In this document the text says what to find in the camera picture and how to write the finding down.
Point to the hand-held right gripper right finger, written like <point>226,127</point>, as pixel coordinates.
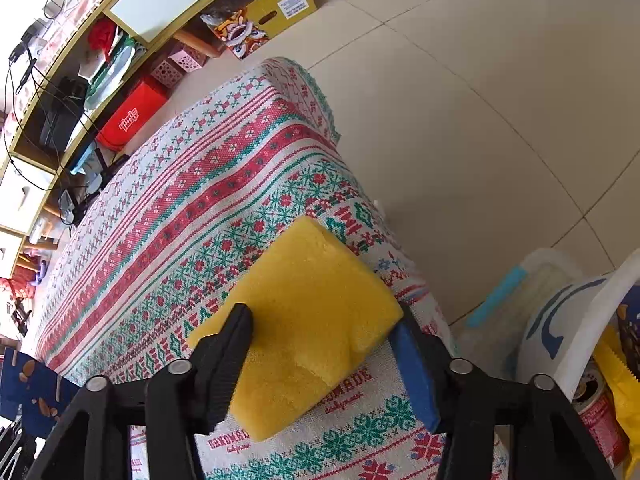
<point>415,365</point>

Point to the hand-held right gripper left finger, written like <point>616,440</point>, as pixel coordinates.
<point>227,360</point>

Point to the yellow sponge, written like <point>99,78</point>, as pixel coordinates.
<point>310,300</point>

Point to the white plastic basin blue pattern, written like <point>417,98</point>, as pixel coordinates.
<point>565,320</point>

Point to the red tin can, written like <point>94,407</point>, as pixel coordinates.
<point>600,420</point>

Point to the yellow snack wrapper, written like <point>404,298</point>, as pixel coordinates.
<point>622,390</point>

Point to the clear plastic container teal stripe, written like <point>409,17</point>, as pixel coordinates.
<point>500,310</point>

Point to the patterned red green tablecloth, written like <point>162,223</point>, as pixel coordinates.
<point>200,185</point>

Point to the red gift box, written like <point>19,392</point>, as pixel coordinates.
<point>130,115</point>

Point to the pink perforated box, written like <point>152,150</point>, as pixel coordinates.
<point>167,72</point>
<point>189,57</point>

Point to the black device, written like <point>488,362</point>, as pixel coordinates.
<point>60,110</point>

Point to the green white plastic bag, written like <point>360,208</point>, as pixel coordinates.
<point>115,70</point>

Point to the lion print bag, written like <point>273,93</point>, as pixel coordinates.
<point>237,32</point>

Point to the red cloth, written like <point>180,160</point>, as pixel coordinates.
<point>102,35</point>

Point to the yellow cardboard box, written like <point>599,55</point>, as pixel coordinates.
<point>280,5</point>

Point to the white wooden tv cabinet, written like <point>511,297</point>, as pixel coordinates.
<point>150,5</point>

